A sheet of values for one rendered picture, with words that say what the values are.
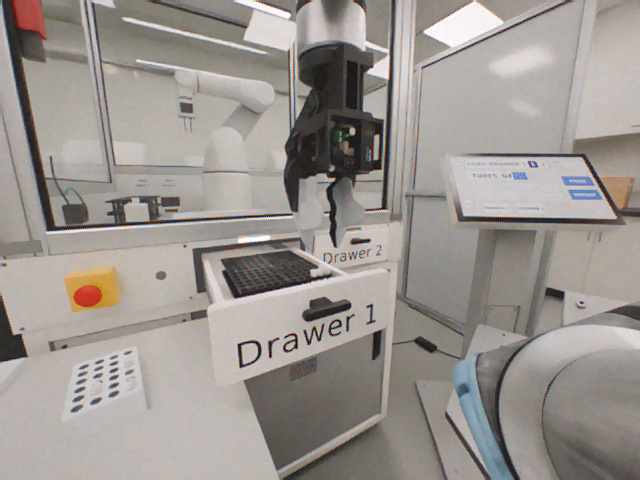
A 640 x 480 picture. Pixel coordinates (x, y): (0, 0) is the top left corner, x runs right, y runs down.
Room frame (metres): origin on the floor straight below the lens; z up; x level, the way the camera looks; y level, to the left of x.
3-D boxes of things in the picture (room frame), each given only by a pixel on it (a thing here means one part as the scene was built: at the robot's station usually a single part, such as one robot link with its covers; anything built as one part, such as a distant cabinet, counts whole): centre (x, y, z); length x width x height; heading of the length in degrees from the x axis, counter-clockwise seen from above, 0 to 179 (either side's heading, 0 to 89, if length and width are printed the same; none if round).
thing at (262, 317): (0.34, 0.01, 0.87); 0.29 x 0.02 x 0.11; 120
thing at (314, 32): (0.31, -0.01, 1.22); 0.08 x 0.08 x 0.05
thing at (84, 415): (0.30, 0.32, 0.78); 0.12 x 0.08 x 0.04; 39
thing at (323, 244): (0.77, -0.11, 0.87); 0.29 x 0.02 x 0.11; 120
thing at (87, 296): (0.41, 0.43, 0.88); 0.04 x 0.03 x 0.04; 120
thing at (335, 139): (0.30, -0.02, 1.14); 0.09 x 0.08 x 0.12; 30
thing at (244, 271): (0.51, 0.11, 0.87); 0.22 x 0.18 x 0.06; 30
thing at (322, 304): (0.32, 0.00, 0.91); 0.07 x 0.04 x 0.01; 120
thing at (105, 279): (0.44, 0.45, 0.88); 0.07 x 0.05 x 0.07; 120
